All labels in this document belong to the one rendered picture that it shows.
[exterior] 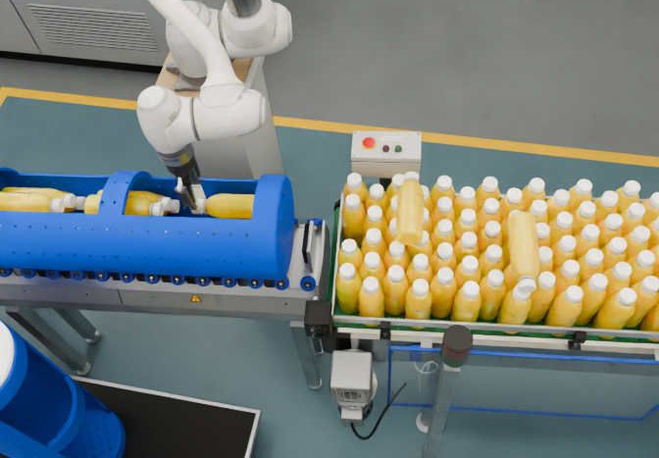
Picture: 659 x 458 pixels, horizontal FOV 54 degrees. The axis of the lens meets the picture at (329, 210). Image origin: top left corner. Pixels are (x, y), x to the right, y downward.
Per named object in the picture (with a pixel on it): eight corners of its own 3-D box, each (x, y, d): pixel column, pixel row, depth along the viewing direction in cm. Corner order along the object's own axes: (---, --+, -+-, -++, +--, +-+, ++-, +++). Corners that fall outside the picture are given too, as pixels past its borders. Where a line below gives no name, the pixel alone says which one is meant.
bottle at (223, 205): (269, 189, 179) (203, 187, 181) (265, 211, 175) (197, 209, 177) (273, 204, 185) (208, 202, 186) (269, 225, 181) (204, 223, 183)
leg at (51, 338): (78, 361, 277) (8, 297, 225) (92, 362, 277) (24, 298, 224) (75, 375, 274) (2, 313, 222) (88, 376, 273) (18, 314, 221)
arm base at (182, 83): (176, 51, 228) (171, 39, 223) (236, 54, 224) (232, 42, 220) (161, 91, 219) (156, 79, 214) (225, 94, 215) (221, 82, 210)
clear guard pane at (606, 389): (389, 402, 213) (391, 347, 172) (640, 418, 205) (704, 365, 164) (389, 403, 213) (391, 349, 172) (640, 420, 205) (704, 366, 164)
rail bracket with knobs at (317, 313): (310, 309, 185) (306, 293, 176) (335, 310, 184) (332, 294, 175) (306, 342, 179) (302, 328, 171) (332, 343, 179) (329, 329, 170)
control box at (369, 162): (354, 151, 202) (353, 129, 193) (419, 152, 200) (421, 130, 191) (352, 178, 196) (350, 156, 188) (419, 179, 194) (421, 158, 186)
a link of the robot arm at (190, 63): (177, 46, 221) (157, -6, 202) (230, 39, 220) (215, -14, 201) (176, 81, 212) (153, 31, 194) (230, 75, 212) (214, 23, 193)
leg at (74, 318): (88, 330, 285) (22, 261, 232) (101, 330, 284) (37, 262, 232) (84, 342, 282) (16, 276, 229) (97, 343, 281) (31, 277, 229)
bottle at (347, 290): (366, 295, 186) (364, 264, 170) (358, 317, 182) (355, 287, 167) (342, 288, 187) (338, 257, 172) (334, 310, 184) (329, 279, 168)
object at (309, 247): (309, 242, 193) (304, 220, 183) (317, 242, 193) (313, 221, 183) (305, 273, 188) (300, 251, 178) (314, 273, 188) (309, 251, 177)
